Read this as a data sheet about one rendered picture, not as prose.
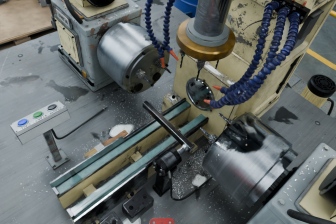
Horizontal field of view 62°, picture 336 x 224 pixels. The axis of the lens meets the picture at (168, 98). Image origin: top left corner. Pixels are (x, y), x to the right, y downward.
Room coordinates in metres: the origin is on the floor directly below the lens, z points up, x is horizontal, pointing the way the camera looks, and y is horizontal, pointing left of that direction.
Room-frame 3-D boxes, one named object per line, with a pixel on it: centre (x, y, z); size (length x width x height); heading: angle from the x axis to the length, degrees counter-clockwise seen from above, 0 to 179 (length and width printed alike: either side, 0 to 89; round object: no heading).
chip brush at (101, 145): (0.59, 0.22, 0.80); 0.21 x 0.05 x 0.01; 141
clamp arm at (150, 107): (0.58, -0.01, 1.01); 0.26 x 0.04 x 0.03; 49
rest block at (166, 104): (0.81, -0.02, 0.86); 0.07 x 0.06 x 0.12; 49
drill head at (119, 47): (0.92, 0.21, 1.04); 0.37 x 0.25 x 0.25; 49
